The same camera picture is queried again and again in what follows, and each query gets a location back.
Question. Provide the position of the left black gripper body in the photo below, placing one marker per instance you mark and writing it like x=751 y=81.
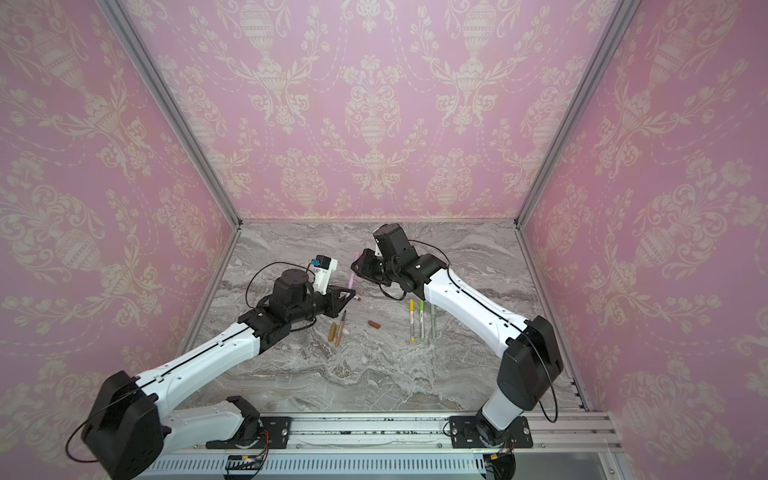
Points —
x=326 y=304

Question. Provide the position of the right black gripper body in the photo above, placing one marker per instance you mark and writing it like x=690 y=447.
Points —
x=372 y=269

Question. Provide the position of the white pen green tip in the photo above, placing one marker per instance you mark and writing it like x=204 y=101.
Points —
x=421 y=320

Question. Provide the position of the white pen yellow tip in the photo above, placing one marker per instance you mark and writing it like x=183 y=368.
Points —
x=412 y=321

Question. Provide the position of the pale green fountain pen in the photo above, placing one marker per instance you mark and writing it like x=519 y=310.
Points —
x=433 y=322

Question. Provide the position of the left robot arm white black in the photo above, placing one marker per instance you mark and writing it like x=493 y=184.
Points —
x=137 y=419

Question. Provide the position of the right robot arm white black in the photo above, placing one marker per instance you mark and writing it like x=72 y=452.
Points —
x=530 y=358

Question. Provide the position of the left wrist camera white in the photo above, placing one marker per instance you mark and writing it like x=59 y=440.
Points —
x=323 y=268

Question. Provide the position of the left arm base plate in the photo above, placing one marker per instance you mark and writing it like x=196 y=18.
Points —
x=270 y=432

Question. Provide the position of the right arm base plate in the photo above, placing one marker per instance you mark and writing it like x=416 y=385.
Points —
x=473 y=432

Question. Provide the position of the aluminium front rail frame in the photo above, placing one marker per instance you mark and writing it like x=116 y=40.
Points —
x=408 y=445

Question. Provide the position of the right corner aluminium post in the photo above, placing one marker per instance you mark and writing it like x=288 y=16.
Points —
x=595 y=68

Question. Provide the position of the corner aluminium post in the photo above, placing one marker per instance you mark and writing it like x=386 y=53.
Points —
x=148 y=69
x=595 y=68

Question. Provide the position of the left corner aluminium post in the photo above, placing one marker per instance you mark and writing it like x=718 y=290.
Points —
x=148 y=69

